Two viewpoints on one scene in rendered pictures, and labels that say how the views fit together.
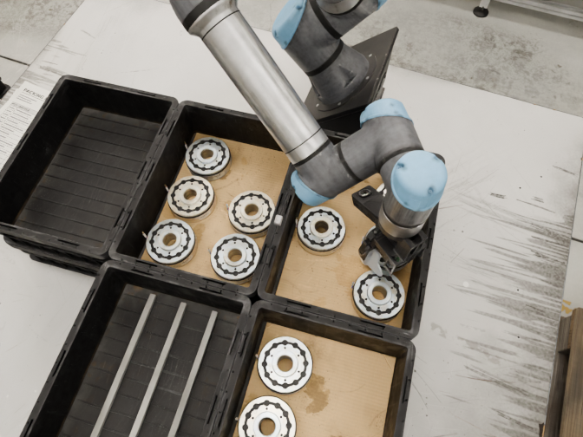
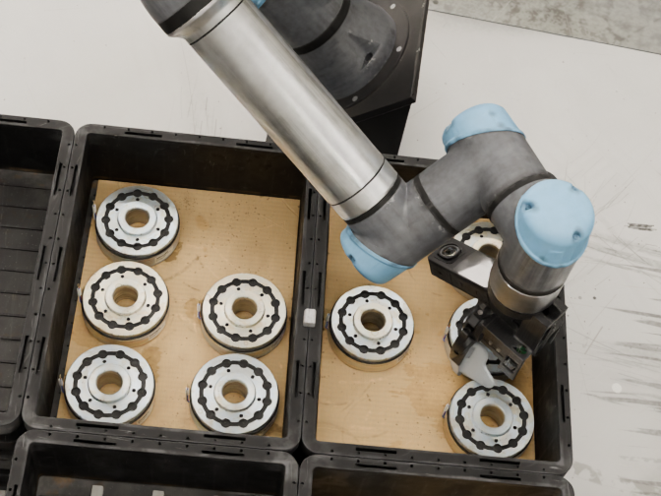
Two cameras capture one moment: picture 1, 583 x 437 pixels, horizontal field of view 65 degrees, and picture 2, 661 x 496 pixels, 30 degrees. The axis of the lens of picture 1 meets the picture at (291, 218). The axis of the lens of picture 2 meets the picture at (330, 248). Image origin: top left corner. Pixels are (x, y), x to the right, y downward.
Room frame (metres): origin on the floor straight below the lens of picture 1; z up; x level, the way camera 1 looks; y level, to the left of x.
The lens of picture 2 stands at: (-0.20, 0.29, 2.18)
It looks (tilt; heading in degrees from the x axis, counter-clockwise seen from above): 59 degrees down; 336
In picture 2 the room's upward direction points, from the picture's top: 12 degrees clockwise
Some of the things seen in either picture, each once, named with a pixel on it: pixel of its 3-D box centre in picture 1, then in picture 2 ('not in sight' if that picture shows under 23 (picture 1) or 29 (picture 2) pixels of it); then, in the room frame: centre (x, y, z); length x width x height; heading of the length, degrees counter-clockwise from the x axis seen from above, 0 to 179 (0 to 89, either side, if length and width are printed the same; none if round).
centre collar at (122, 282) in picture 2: (190, 194); (125, 296); (0.49, 0.22, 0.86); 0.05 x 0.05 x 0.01
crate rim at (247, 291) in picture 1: (214, 190); (181, 280); (0.47, 0.16, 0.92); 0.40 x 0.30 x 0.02; 163
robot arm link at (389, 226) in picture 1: (404, 212); (528, 274); (0.33, -0.19, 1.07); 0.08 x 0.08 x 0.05
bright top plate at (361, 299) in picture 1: (378, 294); (491, 418); (0.26, -0.17, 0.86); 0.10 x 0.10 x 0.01
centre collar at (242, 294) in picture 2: (252, 210); (244, 309); (0.45, 0.09, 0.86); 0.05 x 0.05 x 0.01
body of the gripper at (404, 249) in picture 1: (396, 237); (514, 315); (0.32, -0.19, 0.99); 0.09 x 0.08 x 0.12; 31
